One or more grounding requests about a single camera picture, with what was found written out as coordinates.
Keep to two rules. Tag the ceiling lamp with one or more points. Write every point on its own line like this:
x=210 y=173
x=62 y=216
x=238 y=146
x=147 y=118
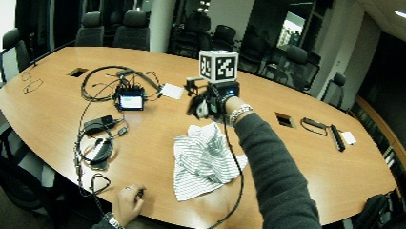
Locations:
x=400 y=14

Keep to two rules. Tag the white card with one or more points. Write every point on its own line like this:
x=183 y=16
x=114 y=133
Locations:
x=172 y=91

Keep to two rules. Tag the small black clicker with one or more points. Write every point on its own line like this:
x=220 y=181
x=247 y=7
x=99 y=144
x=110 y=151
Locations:
x=140 y=194

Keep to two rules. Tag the white marker cube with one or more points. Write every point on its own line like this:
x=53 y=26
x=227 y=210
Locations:
x=220 y=65

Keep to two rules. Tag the black power adapter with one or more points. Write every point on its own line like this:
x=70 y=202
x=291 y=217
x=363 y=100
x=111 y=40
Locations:
x=98 y=124

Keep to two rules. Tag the silver wristwatch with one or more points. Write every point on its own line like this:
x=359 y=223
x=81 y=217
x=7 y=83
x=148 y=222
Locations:
x=114 y=220

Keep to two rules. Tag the long black bar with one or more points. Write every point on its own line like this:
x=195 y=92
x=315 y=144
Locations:
x=337 y=138

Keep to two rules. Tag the small black screen device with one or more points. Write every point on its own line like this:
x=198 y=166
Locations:
x=131 y=100

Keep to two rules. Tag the eyeglasses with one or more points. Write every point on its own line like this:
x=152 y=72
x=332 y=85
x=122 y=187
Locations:
x=33 y=86

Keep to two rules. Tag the grey office chair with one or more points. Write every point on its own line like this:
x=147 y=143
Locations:
x=132 y=33
x=13 y=54
x=90 y=33

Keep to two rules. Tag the small white box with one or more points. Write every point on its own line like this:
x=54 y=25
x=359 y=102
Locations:
x=349 y=137

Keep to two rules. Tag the black office chair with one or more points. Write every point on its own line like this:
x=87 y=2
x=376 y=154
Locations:
x=192 y=36
x=335 y=92
x=22 y=178
x=224 y=36
x=292 y=70

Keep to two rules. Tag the striped white cloth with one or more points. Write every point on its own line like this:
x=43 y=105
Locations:
x=203 y=162

